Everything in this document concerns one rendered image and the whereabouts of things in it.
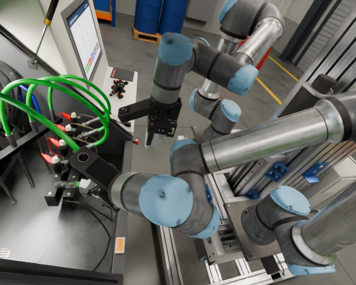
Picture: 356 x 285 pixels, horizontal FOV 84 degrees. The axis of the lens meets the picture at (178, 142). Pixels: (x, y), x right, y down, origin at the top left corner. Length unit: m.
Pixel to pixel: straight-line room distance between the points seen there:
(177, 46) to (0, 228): 0.92
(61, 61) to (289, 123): 0.83
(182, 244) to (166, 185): 1.39
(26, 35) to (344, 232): 1.09
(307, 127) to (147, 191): 0.33
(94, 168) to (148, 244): 1.44
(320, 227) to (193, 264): 1.17
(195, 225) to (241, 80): 0.34
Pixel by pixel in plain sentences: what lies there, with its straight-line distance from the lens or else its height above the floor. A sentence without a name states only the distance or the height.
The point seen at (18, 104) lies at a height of 1.43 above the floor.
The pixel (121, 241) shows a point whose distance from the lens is 0.81.
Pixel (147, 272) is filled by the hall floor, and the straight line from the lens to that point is 1.79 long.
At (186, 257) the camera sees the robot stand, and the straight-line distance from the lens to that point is 1.65.
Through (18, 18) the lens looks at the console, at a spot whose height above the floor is 1.44.
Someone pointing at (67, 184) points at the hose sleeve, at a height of 1.18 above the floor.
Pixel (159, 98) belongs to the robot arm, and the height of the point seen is 1.46.
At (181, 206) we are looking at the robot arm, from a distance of 0.31.
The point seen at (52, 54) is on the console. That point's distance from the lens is 0.95.
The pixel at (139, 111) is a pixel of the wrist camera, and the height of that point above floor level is 1.41.
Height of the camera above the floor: 1.74
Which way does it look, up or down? 43 degrees down
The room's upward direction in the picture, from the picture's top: 20 degrees clockwise
